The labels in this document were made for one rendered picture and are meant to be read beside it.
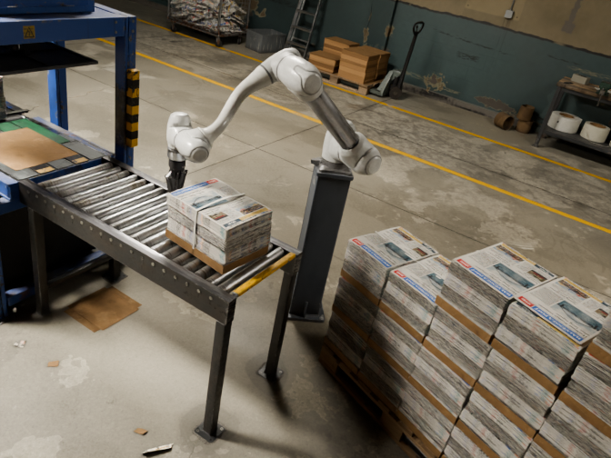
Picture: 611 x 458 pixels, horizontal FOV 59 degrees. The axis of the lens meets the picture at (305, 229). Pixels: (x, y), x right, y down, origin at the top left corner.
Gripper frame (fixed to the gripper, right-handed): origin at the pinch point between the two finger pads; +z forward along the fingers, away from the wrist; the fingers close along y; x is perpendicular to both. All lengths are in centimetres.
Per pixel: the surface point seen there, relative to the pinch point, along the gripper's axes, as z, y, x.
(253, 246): 4.9, 1.0, -46.0
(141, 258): 16.0, -28.6, -9.3
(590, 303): -13, 45, -176
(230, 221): -9.8, -10.2, -40.4
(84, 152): 13, 18, 87
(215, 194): -9.8, 3.3, -20.4
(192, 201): -9.7, -9.6, -18.8
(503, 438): 43, 14, -169
